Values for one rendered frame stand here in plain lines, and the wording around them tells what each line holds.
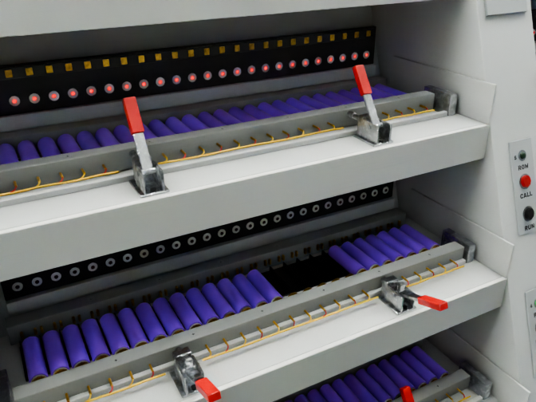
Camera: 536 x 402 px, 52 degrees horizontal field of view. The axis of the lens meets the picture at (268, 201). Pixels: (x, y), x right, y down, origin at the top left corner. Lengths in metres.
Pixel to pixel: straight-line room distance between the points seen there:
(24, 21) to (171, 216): 0.21
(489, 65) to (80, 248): 0.52
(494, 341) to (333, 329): 0.27
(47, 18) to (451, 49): 0.49
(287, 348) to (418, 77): 0.42
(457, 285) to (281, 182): 0.29
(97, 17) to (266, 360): 0.37
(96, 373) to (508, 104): 0.57
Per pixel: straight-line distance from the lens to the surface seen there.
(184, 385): 0.57
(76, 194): 0.55
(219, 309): 0.65
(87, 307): 0.68
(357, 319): 0.66
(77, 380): 0.58
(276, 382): 0.61
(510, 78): 0.77
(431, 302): 0.64
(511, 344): 0.82
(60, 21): 0.53
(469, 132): 0.72
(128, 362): 0.59
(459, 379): 0.86
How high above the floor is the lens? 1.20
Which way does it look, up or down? 8 degrees down
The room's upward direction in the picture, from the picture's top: 10 degrees counter-clockwise
